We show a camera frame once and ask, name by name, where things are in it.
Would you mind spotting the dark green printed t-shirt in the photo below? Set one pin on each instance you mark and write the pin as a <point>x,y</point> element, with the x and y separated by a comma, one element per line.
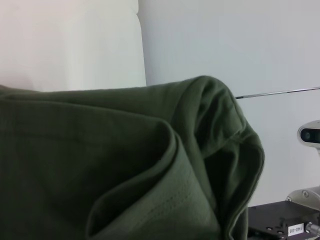
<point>112,162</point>

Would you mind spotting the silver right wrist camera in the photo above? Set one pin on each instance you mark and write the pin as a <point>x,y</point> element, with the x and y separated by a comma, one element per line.
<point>310,133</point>

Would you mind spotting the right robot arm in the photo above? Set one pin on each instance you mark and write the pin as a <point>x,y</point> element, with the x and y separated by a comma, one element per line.
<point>305,196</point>

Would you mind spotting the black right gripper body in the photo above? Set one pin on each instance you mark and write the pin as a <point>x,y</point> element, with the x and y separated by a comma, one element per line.
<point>270,217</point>

